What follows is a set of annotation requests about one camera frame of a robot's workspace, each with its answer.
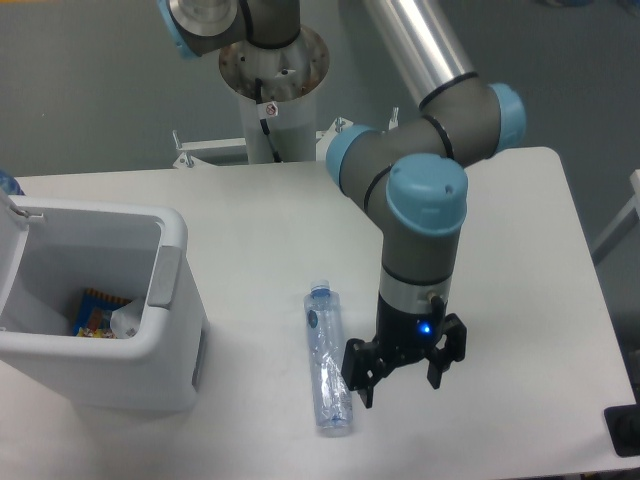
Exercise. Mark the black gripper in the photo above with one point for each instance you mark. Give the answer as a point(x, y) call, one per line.
point(401, 339)

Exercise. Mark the crushed clear plastic bottle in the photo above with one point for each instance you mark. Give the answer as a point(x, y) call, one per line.
point(332, 400)

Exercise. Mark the white plastic bag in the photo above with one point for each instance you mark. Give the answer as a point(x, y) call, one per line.
point(126, 321)

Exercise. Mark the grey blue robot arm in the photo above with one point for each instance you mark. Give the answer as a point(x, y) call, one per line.
point(410, 181)

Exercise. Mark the white plastic trash can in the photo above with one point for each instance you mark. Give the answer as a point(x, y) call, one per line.
point(51, 251)

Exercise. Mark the black device at table edge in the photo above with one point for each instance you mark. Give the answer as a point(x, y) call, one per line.
point(623, 425)

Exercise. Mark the colourful snack wrapper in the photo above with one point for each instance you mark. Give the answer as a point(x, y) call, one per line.
point(94, 314)

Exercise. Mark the blue object at left edge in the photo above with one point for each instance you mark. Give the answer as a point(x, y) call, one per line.
point(10, 185)

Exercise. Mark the white frame at right edge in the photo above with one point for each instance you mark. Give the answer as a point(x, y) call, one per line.
point(621, 224)

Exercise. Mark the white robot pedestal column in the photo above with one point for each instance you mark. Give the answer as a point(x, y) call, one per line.
point(276, 91)

